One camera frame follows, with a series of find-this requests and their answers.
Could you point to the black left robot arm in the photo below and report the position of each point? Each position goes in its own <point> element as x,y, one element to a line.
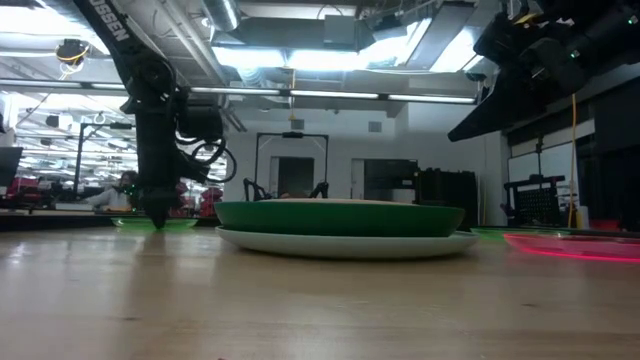
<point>112,25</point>

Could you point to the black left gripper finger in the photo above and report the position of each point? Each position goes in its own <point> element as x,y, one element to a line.
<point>158,207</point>

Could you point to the pale teal plastic plate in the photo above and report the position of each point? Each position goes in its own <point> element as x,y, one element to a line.
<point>345,247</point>

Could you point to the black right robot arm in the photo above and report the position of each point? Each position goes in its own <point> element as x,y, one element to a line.
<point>610,35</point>

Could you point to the ceiling light strip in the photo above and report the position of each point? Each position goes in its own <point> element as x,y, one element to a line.
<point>430,99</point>

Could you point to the black cabinet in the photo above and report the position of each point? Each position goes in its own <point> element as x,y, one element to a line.
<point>447,195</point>

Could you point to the black background station frame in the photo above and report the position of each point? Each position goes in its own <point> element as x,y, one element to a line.
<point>292,134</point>
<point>79,160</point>

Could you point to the red chair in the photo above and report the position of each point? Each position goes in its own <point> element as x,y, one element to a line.
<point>212,202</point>
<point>181,200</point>

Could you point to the person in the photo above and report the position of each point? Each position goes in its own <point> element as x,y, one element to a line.
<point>112,199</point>

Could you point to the silver ceiling duct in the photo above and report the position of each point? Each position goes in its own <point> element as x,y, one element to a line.
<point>222,12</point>

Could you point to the magenta plastic plate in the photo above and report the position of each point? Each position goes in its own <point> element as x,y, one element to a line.
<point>590,247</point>

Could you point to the white container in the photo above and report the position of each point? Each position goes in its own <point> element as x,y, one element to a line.
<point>582,217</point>

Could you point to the black perforated rack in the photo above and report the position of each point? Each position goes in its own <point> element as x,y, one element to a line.
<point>537,205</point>

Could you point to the dark green plastic plate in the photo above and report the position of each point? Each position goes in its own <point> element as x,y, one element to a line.
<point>340,220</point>

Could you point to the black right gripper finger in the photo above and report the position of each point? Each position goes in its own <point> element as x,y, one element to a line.
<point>495,115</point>

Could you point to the black background robot arm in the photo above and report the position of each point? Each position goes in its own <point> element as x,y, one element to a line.
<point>255,190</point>
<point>321,191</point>

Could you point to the whiteboard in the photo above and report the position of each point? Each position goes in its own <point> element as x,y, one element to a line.
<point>522,165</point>

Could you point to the black aluminium table frame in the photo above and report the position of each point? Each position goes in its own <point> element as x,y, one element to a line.
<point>50,222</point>

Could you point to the black monitor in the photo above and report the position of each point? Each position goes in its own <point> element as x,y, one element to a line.
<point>10,165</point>

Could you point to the green translucent plastic plate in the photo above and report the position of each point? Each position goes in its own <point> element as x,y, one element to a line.
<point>492,233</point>
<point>130,224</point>

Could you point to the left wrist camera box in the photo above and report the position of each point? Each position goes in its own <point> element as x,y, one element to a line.
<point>200,122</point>

